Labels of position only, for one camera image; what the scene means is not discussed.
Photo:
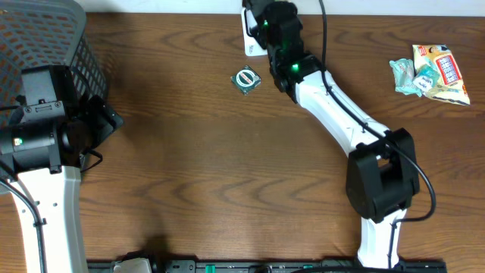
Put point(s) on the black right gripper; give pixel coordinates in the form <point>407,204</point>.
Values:
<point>255,32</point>

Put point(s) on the dark green round-logo packet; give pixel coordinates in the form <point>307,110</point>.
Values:
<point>246,80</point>

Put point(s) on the teal wipes packet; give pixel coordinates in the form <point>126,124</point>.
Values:
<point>404,73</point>

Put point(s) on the teal Kleenex tissue packet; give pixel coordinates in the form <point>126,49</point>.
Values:
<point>426,78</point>

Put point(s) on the yellow snack bag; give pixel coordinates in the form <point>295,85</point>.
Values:
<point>450,87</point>

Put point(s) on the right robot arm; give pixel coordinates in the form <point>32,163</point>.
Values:
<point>381,177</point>

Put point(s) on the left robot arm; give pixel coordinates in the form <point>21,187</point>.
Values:
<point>42,163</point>

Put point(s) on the white barcode scanner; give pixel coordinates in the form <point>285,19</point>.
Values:
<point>251,46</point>

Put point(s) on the dark grey plastic basket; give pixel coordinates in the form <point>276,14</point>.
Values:
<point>46,60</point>

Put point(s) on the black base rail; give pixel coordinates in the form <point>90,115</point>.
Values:
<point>144,262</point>

